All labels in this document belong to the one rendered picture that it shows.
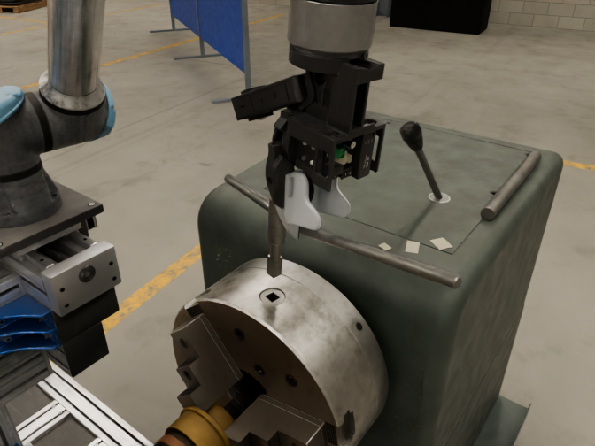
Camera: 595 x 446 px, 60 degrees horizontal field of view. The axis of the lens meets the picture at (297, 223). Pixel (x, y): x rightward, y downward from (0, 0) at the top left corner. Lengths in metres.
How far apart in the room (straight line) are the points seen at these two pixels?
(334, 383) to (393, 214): 0.30
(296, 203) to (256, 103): 0.11
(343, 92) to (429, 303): 0.35
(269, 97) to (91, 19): 0.48
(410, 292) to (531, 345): 1.93
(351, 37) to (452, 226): 0.45
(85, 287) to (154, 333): 1.50
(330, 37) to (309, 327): 0.37
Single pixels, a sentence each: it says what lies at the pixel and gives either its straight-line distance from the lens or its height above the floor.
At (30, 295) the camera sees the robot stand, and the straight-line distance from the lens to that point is 1.15.
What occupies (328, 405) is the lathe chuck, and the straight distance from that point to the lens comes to 0.67.
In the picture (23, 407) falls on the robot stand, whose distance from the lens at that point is 2.12.
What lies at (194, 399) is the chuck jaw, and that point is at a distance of 0.72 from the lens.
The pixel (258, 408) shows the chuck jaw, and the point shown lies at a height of 1.11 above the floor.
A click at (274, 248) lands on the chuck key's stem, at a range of 0.63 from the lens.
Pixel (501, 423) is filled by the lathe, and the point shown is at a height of 0.54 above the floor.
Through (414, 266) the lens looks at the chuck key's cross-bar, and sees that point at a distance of 0.48.
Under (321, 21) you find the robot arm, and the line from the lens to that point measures 0.45.
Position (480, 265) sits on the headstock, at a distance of 0.77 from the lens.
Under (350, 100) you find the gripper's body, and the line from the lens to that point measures 0.46.
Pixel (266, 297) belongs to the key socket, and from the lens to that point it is 0.69.
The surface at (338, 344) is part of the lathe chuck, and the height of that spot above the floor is 1.19.
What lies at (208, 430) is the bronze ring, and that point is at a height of 1.12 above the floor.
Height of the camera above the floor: 1.67
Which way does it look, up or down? 31 degrees down
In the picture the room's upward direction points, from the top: straight up
